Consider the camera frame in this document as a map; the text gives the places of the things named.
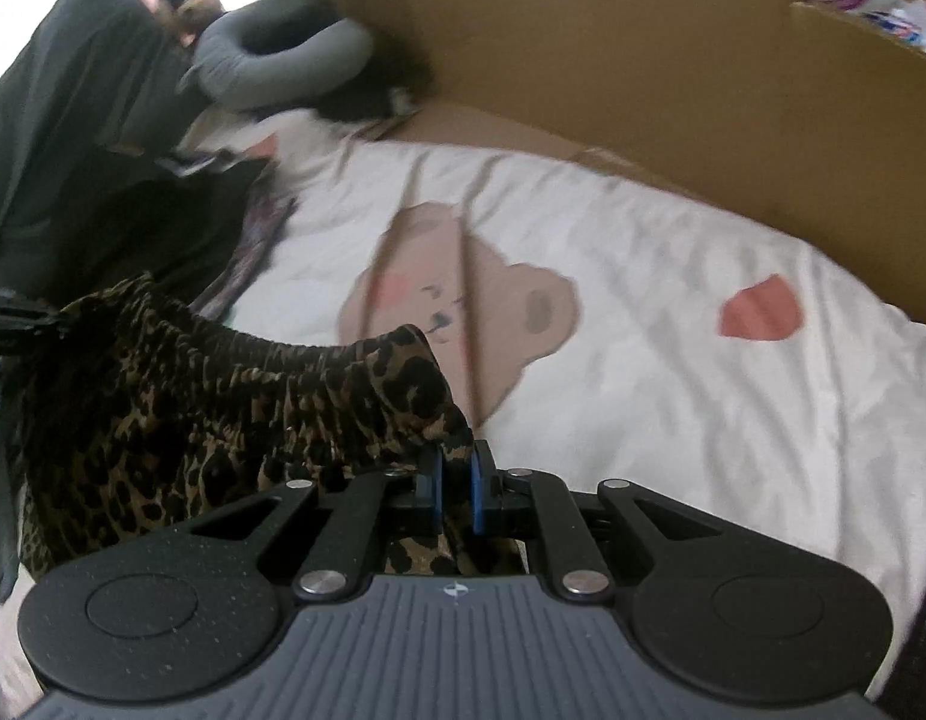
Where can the white bear print bedsheet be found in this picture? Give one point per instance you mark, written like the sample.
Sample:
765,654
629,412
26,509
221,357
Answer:
589,325

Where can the grey neck pillow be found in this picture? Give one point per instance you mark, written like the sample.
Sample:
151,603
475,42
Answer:
276,52

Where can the brown cardboard box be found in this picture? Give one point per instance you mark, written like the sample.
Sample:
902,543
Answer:
788,113

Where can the black garment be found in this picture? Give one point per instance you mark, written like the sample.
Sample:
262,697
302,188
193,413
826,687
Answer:
119,216

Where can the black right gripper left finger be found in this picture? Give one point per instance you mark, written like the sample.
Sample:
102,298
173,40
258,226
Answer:
384,523

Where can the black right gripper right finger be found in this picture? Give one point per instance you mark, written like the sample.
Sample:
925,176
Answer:
537,510

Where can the leopard print garment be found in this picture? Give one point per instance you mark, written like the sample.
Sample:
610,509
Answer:
137,414

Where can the dark grey clothing pile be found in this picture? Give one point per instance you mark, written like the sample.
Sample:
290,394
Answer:
94,73

